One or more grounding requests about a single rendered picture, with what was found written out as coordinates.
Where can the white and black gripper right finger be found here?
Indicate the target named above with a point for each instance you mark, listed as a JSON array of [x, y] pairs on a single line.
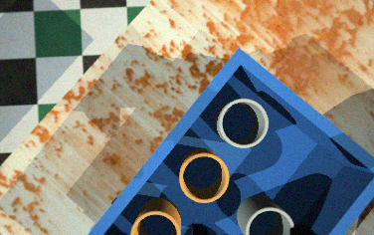
[[301, 230]]

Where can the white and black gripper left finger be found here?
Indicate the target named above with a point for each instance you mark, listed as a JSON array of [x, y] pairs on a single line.
[[199, 229]]

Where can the blue crate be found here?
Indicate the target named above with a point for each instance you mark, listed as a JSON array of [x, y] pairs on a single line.
[[312, 170]]

